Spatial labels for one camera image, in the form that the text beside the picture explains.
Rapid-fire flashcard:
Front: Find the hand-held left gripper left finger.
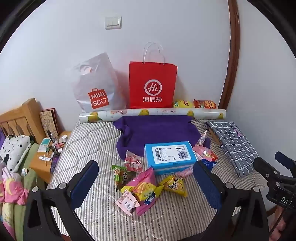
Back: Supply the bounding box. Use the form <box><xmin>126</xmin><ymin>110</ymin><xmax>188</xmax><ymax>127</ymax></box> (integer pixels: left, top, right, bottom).
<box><xmin>22</xmin><ymin>160</ymin><xmax>100</xmax><ymax>241</ymax></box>

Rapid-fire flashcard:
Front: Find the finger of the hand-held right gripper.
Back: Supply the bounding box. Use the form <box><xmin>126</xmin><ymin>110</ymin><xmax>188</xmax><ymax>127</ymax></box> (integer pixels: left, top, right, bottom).
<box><xmin>275</xmin><ymin>151</ymin><xmax>296</xmax><ymax>171</ymax></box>
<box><xmin>253</xmin><ymin>157</ymin><xmax>281</xmax><ymax>180</ymax></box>

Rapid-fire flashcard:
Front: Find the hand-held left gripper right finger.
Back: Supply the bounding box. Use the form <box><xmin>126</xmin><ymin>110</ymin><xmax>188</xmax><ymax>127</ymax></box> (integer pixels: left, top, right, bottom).
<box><xmin>192</xmin><ymin>160</ymin><xmax>270</xmax><ymax>241</ymax></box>

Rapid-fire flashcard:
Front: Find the blue snack packet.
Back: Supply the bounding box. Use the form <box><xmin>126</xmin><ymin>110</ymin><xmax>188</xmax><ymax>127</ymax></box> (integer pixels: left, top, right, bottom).
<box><xmin>201</xmin><ymin>159</ymin><xmax>217</xmax><ymax>171</ymax></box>

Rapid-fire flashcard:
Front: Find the red snack packet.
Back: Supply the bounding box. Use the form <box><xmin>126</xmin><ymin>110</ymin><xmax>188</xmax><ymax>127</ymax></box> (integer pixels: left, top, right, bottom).
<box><xmin>207</xmin><ymin>149</ymin><xmax>218</xmax><ymax>162</ymax></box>

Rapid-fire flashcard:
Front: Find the yellow triangular snack packet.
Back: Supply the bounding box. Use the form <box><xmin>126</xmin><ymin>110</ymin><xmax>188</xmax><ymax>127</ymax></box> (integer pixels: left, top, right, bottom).
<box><xmin>159</xmin><ymin>175</ymin><xmax>188</xmax><ymax>198</ymax></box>

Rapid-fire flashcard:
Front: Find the long pink snack packet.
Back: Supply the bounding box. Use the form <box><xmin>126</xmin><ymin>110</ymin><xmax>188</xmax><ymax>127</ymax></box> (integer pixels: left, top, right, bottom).
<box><xmin>193</xmin><ymin>146</ymin><xmax>208</xmax><ymax>160</ymax></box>

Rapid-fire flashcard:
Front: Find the green snack packet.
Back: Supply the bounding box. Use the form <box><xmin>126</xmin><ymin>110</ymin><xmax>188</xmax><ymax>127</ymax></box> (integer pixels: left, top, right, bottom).
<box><xmin>112</xmin><ymin>164</ymin><xmax>130</xmax><ymax>192</ymax></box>

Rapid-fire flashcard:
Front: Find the small pink white snack packet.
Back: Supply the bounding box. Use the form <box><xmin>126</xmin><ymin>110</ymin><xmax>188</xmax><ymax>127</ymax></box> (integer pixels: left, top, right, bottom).
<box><xmin>116</xmin><ymin>192</ymin><xmax>141</xmax><ymax>215</ymax></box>

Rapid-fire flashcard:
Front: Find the pink heart-print snack packet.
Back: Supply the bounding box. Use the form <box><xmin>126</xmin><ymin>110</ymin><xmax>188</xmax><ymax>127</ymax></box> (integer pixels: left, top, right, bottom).
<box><xmin>125</xmin><ymin>150</ymin><xmax>143</xmax><ymax>173</ymax></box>

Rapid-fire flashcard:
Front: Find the yellow blue-logo snack packet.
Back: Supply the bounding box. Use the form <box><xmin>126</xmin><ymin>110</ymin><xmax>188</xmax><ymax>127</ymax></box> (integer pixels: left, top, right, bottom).
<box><xmin>132</xmin><ymin>183</ymin><xmax>164</xmax><ymax>205</ymax></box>

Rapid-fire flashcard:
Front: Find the large magenta snack packet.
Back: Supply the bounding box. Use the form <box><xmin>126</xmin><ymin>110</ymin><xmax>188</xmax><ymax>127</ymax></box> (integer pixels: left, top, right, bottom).
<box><xmin>126</xmin><ymin>166</ymin><xmax>158</xmax><ymax>217</ymax></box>

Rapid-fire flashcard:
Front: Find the plain pink snack packet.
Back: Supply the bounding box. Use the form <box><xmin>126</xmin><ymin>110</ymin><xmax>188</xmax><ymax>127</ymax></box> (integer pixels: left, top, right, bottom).
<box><xmin>175</xmin><ymin>167</ymin><xmax>193</xmax><ymax>178</ymax></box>

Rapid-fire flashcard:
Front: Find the dark purple patterned case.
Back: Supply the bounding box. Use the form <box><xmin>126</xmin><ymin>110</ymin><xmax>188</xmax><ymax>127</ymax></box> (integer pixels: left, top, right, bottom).
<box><xmin>50</xmin><ymin>152</ymin><xmax>61</xmax><ymax>174</ymax></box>

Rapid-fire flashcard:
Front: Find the grey checked folded cloth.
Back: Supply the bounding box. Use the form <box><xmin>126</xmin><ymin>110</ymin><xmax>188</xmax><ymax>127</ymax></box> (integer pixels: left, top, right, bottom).
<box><xmin>205</xmin><ymin>120</ymin><xmax>259</xmax><ymax>178</ymax></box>

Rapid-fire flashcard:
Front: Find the striped mattress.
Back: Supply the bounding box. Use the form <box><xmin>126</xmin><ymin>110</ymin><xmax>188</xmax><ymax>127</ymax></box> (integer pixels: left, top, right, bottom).
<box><xmin>46</xmin><ymin>119</ymin><xmax>269</xmax><ymax>241</ymax></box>

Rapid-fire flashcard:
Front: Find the pile of small cosmetics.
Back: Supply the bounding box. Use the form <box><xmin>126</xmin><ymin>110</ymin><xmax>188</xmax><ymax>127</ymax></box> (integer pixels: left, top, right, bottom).
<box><xmin>52</xmin><ymin>140</ymin><xmax>65</xmax><ymax>153</ymax></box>

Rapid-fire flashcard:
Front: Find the blue cardboard box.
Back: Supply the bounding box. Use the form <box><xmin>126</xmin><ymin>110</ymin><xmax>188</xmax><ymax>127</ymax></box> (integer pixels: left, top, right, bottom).
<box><xmin>144</xmin><ymin>141</ymin><xmax>198</xmax><ymax>176</ymax></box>

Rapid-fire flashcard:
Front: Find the wooden nightstand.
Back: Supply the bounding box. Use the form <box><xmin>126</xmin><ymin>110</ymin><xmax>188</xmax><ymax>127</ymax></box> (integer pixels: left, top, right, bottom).
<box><xmin>30</xmin><ymin>131</ymin><xmax>72</xmax><ymax>183</ymax></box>

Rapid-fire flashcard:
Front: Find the teal white small box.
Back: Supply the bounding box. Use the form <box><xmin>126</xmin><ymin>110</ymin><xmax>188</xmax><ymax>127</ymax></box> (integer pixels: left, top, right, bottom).
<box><xmin>38</xmin><ymin>138</ymin><xmax>52</xmax><ymax>153</ymax></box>

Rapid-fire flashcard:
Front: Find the green bedsheet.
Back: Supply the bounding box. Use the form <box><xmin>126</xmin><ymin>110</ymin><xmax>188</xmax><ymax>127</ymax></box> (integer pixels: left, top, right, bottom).
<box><xmin>9</xmin><ymin>144</ymin><xmax>44</xmax><ymax>232</ymax></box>

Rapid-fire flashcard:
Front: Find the patterned hardcover book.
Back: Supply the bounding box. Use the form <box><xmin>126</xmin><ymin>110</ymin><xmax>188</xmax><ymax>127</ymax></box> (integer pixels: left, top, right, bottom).
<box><xmin>39</xmin><ymin>108</ymin><xmax>59</xmax><ymax>139</ymax></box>

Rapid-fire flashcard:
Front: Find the pink pastel printed blanket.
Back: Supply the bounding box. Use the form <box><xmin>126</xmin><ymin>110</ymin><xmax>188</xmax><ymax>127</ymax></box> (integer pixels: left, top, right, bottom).
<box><xmin>0</xmin><ymin>167</ymin><xmax>29</xmax><ymax>239</ymax></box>

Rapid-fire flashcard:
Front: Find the purple cloth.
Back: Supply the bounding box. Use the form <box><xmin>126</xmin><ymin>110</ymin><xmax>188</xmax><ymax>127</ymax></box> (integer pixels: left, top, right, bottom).
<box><xmin>113</xmin><ymin>115</ymin><xmax>211</xmax><ymax>160</ymax></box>

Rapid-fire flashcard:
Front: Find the black white floral pillow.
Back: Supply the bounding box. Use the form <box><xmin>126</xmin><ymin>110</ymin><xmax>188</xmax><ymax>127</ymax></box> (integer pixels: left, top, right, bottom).
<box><xmin>0</xmin><ymin>135</ymin><xmax>31</xmax><ymax>173</ymax></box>

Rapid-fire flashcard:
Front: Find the orange chip bag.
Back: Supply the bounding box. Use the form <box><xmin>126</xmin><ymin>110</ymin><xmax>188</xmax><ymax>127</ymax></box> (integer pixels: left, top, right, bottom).
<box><xmin>193</xmin><ymin>99</ymin><xmax>217</xmax><ymax>109</ymax></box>

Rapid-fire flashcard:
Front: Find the yellow chip bag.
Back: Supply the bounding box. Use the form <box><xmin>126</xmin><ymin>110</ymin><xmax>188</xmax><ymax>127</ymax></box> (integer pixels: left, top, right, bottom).
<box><xmin>173</xmin><ymin>99</ymin><xmax>195</xmax><ymax>109</ymax></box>

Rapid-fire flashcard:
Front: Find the wooden headboard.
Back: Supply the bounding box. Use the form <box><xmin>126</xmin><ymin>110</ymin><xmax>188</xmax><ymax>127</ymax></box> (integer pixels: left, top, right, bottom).
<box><xmin>0</xmin><ymin>98</ymin><xmax>47</xmax><ymax>144</ymax></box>

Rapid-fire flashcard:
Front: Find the fruit-print paper roll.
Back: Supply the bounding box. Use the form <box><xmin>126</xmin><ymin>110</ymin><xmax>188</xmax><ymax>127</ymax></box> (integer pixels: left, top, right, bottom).
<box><xmin>79</xmin><ymin>108</ymin><xmax>227</xmax><ymax>123</ymax></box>

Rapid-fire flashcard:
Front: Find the white plastic shopping bag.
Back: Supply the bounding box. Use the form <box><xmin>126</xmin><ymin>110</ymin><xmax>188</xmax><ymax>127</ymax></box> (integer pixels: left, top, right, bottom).
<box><xmin>69</xmin><ymin>52</ymin><xmax>126</xmax><ymax>113</ymax></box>

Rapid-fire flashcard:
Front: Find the red paper bag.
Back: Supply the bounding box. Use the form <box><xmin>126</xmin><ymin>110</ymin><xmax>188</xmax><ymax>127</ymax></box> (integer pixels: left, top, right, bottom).
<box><xmin>129</xmin><ymin>42</ymin><xmax>178</xmax><ymax>109</ymax></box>

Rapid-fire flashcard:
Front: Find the brown wooden rail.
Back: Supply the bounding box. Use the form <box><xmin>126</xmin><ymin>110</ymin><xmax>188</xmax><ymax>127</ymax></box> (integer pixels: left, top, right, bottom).
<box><xmin>266</xmin><ymin>204</ymin><xmax>281</xmax><ymax>217</ymax></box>

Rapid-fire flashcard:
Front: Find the brown wooden door frame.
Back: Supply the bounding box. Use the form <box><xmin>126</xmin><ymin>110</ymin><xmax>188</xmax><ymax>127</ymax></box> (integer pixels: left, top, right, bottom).
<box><xmin>218</xmin><ymin>0</ymin><xmax>241</xmax><ymax>109</ymax></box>

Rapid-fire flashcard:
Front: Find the white light switch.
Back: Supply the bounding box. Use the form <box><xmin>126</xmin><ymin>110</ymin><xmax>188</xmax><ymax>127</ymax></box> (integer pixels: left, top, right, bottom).
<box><xmin>105</xmin><ymin>16</ymin><xmax>122</xmax><ymax>30</ymax></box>

